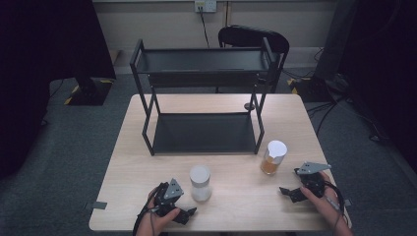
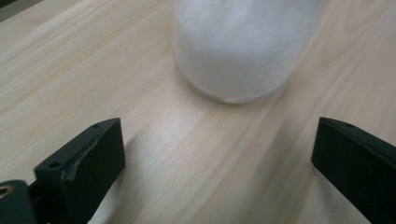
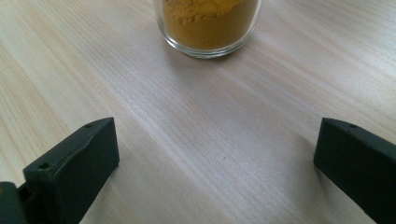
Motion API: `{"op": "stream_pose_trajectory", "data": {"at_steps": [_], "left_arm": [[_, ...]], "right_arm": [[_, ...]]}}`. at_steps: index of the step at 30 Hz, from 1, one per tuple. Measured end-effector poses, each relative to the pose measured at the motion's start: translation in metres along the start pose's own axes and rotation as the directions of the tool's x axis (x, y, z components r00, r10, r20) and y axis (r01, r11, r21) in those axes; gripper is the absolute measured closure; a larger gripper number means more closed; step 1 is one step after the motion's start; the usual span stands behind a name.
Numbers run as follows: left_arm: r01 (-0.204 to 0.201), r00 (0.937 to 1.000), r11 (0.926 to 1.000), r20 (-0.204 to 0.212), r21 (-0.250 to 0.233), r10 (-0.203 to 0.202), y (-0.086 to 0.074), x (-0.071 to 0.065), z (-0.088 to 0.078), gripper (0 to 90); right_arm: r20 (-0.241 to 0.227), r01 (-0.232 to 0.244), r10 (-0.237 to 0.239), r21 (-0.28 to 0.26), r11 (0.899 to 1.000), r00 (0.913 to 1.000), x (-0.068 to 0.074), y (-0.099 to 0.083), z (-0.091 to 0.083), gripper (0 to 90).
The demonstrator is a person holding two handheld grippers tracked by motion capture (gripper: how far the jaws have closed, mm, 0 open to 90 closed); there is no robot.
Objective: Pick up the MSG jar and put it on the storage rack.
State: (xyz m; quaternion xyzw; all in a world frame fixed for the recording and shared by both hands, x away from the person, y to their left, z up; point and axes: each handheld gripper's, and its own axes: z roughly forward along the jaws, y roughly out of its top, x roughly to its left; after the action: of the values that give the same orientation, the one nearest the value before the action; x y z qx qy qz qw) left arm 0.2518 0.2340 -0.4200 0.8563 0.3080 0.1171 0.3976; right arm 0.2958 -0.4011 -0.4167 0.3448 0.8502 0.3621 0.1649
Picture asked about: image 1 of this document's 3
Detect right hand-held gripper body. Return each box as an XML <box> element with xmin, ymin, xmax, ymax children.
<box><xmin>293</xmin><ymin>160</ymin><xmax>332</xmax><ymax>199</ymax></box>

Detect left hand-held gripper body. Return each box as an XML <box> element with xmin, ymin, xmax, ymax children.
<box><xmin>153</xmin><ymin>178</ymin><xmax>185</xmax><ymax>217</ymax></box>

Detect glass jar of white powder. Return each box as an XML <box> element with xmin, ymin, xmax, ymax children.
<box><xmin>189</xmin><ymin>164</ymin><xmax>212</xmax><ymax>203</ymax></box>

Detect glass jar of orange powder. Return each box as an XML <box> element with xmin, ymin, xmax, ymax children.
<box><xmin>260</xmin><ymin>140</ymin><xmax>289</xmax><ymax>176</ymax></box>

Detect black metal two-tier rack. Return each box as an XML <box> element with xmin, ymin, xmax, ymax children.
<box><xmin>129</xmin><ymin>36</ymin><xmax>283</xmax><ymax>157</ymax></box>

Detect person's left hand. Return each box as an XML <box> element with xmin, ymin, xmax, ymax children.
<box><xmin>135</xmin><ymin>193</ymin><xmax>182</xmax><ymax>236</ymax></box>

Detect person's right hand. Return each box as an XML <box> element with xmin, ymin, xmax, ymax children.
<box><xmin>299</xmin><ymin>171</ymin><xmax>345</xmax><ymax>224</ymax></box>

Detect grey tape strip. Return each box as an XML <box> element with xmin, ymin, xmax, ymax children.
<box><xmin>84</xmin><ymin>201</ymin><xmax>108</xmax><ymax>211</ymax></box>

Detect black stand base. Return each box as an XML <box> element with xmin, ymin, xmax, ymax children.
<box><xmin>63</xmin><ymin>76</ymin><xmax>114</xmax><ymax>107</ymax></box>

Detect dark curtain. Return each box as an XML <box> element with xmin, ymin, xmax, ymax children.
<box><xmin>337</xmin><ymin>0</ymin><xmax>417</xmax><ymax>173</ymax></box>

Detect black stand with base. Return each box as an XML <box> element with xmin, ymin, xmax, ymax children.
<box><xmin>287</xmin><ymin>0</ymin><xmax>359</xmax><ymax>103</ymax></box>

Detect black chair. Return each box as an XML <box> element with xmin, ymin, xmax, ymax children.
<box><xmin>217</xmin><ymin>25</ymin><xmax>291</xmax><ymax>94</ymax></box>

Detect black curtain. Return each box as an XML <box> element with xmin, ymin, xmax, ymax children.
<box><xmin>0</xmin><ymin>0</ymin><xmax>117</xmax><ymax>180</ymax></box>

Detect left hand-held gripper cable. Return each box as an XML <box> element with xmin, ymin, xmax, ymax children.
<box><xmin>132</xmin><ymin>182</ymin><xmax>165</xmax><ymax>236</ymax></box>

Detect hand-held gripper cable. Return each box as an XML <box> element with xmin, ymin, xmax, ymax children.
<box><xmin>132</xmin><ymin>182</ymin><xmax>165</xmax><ymax>236</ymax></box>
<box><xmin>322</xmin><ymin>179</ymin><xmax>347</xmax><ymax>231</ymax></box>

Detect right hand-held gripper cable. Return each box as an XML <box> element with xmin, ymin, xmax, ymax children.
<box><xmin>322</xmin><ymin>179</ymin><xmax>347</xmax><ymax>231</ymax></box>

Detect black floor cables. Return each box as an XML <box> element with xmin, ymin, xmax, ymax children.
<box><xmin>305</xmin><ymin>48</ymin><xmax>389</xmax><ymax>144</ymax></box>

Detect black power cable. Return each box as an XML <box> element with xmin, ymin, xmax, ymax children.
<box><xmin>197</xmin><ymin>5</ymin><xmax>211</xmax><ymax>50</ymax></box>

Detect white wall socket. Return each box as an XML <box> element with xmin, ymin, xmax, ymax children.
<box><xmin>194</xmin><ymin>0</ymin><xmax>218</xmax><ymax>14</ymax></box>

